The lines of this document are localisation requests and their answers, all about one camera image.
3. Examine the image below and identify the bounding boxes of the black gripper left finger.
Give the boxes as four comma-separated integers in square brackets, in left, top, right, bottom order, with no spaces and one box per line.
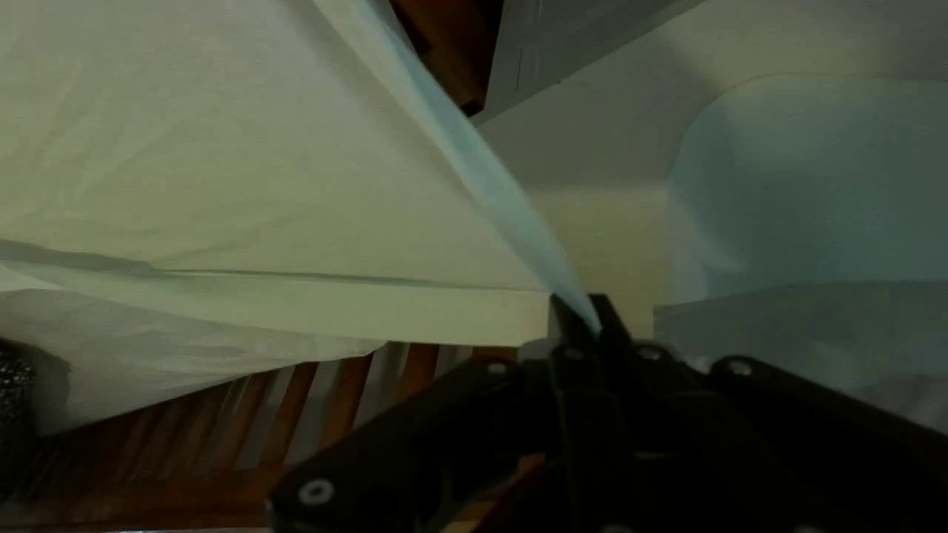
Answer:
[267,291,595,533]

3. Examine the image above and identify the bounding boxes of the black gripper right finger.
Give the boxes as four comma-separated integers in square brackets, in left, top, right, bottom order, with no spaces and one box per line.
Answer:
[587,291,948,533]

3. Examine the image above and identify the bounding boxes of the white bedsheet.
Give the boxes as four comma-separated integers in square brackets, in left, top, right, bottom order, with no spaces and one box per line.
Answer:
[0,0,606,339]

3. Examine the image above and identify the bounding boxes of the white covered mattress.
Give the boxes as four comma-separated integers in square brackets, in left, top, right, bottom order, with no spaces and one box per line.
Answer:
[0,233,555,437]

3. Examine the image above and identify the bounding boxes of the black pebble pattern duvet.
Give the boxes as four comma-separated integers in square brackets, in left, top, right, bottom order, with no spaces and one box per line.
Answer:
[0,336,44,496]

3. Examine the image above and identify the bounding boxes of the wooden bunk bed frame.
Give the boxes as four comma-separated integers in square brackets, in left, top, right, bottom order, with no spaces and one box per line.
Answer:
[0,0,527,533]

